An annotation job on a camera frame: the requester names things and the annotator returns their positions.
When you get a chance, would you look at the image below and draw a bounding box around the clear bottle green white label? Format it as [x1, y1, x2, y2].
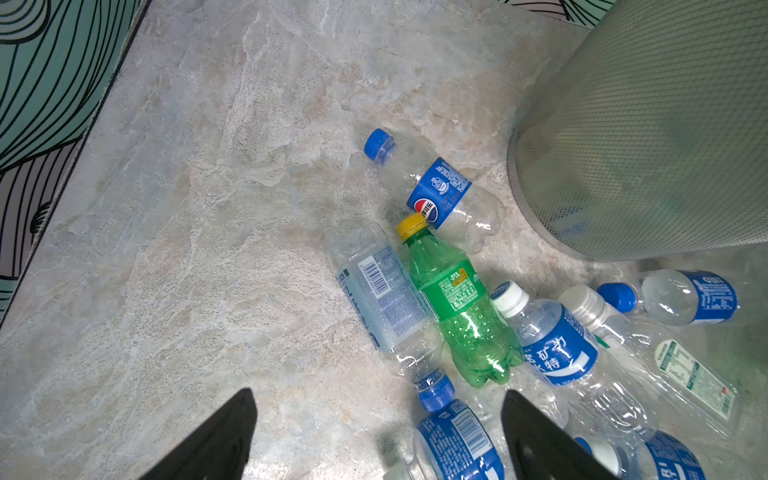
[558, 285, 742, 438]

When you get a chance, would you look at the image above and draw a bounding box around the green Sprite bottle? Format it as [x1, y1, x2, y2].
[397, 213, 524, 388]

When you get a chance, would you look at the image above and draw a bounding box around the Pocari bottle centre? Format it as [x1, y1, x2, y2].
[573, 430, 758, 480]

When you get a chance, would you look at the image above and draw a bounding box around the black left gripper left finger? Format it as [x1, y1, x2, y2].
[141, 388, 258, 480]

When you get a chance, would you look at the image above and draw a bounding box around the clear bottle light blue label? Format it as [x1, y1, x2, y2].
[326, 222, 455, 413]

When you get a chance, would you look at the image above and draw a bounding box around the white cap blue label bottle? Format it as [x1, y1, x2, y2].
[490, 280, 656, 442]

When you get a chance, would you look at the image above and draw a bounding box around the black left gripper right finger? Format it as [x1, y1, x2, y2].
[501, 390, 616, 480]

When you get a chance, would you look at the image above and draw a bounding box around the blue label bottle lower left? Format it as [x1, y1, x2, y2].
[383, 399, 516, 480]

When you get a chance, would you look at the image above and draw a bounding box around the pepsi bottle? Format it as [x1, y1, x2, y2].
[364, 129, 505, 254]
[597, 269, 740, 327]

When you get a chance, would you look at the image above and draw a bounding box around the grey mesh waste bin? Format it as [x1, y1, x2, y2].
[508, 1, 767, 262]

